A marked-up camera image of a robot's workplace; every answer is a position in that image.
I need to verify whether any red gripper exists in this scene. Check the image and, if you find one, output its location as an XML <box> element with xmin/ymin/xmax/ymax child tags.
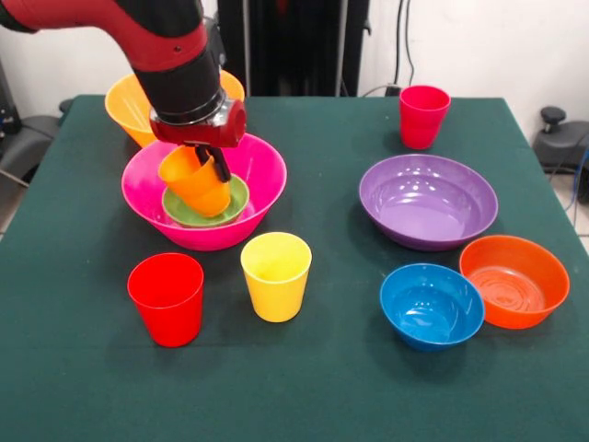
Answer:
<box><xmin>148</xmin><ymin>98</ymin><xmax>248</xmax><ymax>183</ymax></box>

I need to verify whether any orange cup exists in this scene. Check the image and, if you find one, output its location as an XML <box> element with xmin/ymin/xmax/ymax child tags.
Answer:
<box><xmin>183</xmin><ymin>183</ymin><xmax>232</xmax><ymax>219</ymax></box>
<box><xmin>157</xmin><ymin>145</ymin><xmax>232</xmax><ymax>204</ymax></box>

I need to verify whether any stack of green bowls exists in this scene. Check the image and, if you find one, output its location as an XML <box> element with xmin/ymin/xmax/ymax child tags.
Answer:
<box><xmin>161</xmin><ymin>174</ymin><xmax>251</xmax><ymax>229</ymax></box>

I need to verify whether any large pink bowl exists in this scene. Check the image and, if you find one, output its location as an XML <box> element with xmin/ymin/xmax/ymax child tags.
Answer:
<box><xmin>121</xmin><ymin>133</ymin><xmax>288</xmax><ymax>252</ymax></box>

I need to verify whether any large orange bowl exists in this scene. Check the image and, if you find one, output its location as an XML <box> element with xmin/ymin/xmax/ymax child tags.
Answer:
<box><xmin>104</xmin><ymin>70</ymin><xmax>246</xmax><ymax>149</ymax></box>

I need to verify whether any yellow cup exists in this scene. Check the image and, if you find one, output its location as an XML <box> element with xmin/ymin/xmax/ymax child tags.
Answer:
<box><xmin>239</xmin><ymin>231</ymin><xmax>313</xmax><ymax>323</ymax></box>

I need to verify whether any red cup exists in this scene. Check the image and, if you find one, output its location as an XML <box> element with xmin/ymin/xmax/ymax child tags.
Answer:
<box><xmin>126</xmin><ymin>252</ymin><xmax>205</xmax><ymax>348</ymax></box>

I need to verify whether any black machine base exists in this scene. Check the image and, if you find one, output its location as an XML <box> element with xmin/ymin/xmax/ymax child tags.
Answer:
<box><xmin>532</xmin><ymin>106</ymin><xmax>589</xmax><ymax>174</ymax></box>
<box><xmin>0</xmin><ymin>57</ymin><xmax>75</xmax><ymax>185</ymax></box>

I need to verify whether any crimson cup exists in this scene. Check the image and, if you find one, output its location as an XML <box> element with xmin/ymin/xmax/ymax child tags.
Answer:
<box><xmin>398</xmin><ymin>85</ymin><xmax>452</xmax><ymax>151</ymax></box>

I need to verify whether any purple bowl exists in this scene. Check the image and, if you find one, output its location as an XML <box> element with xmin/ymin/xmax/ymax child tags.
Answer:
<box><xmin>358</xmin><ymin>154</ymin><xmax>500</xmax><ymax>252</ymax></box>

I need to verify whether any dark green table cloth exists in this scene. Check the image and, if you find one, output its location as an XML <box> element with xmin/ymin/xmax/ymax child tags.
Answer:
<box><xmin>0</xmin><ymin>94</ymin><xmax>589</xmax><ymax>442</ymax></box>

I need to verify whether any blue bowl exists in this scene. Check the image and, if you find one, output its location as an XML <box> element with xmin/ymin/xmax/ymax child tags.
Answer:
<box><xmin>379</xmin><ymin>262</ymin><xmax>486</xmax><ymax>353</ymax></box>

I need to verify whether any orange-red bowl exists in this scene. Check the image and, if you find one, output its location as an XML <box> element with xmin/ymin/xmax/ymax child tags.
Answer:
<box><xmin>458</xmin><ymin>235</ymin><xmax>572</xmax><ymax>331</ymax></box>

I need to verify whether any black cable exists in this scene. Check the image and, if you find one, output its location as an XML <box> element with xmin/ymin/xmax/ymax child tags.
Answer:
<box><xmin>404</xmin><ymin>0</ymin><xmax>417</xmax><ymax>88</ymax></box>
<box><xmin>393</xmin><ymin>0</ymin><xmax>406</xmax><ymax>87</ymax></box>

